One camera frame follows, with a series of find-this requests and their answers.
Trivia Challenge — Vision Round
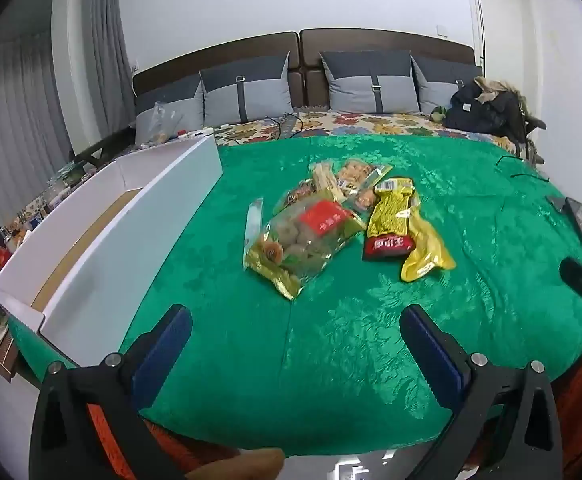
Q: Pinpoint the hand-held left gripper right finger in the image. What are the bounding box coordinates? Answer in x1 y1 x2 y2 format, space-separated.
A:
400 304 564 480

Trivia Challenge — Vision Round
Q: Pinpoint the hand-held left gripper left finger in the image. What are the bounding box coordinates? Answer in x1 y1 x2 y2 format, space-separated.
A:
28 304 194 480

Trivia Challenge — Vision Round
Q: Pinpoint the yellow-green packet red end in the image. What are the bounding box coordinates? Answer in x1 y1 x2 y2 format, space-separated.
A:
362 176 422 261

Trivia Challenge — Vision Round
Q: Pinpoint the white cardboard box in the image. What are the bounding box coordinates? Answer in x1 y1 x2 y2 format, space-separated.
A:
0 135 223 368

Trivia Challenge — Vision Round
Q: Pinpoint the orange sausage stick packet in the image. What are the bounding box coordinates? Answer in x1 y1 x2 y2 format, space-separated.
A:
353 165 394 213

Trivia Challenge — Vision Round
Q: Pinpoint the clear meatball bag red label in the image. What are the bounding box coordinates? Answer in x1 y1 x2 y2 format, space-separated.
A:
242 199 367 301

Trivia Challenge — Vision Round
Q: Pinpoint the person's left hand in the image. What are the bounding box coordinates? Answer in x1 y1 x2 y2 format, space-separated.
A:
183 447 286 480

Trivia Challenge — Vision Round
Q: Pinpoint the green textured blanket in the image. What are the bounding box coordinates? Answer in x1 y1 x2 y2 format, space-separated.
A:
8 132 582 456

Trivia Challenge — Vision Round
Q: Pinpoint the assorted table clutter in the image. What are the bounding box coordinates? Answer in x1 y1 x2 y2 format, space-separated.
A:
0 157 122 341

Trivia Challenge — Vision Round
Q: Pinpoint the round biscuit pack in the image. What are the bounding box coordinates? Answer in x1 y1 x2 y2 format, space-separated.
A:
338 158 377 193

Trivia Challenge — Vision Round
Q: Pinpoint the small brown snack packet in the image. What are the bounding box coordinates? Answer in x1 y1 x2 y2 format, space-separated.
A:
278 180 317 211

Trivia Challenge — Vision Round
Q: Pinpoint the clear plastic bag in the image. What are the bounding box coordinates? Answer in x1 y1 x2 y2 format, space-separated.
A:
148 101 187 143

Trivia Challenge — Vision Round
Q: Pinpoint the grey two-tone pillow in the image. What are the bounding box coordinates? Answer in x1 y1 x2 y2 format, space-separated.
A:
319 51 422 115
411 55 484 116
135 80 206 143
200 52 294 128

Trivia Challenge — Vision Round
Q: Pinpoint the white door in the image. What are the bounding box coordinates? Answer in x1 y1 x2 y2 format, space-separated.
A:
471 0 539 111

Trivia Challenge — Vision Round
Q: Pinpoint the sheer white curtain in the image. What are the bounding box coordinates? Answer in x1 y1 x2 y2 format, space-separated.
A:
0 30 74 186

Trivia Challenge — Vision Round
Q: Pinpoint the grey curtain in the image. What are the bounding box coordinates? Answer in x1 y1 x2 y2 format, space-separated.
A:
82 0 134 141

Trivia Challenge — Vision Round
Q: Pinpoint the black cable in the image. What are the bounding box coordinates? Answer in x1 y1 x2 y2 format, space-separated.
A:
495 156 552 183

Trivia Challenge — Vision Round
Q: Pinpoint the black power cord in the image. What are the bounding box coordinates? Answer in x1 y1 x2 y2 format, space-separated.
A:
266 114 322 141

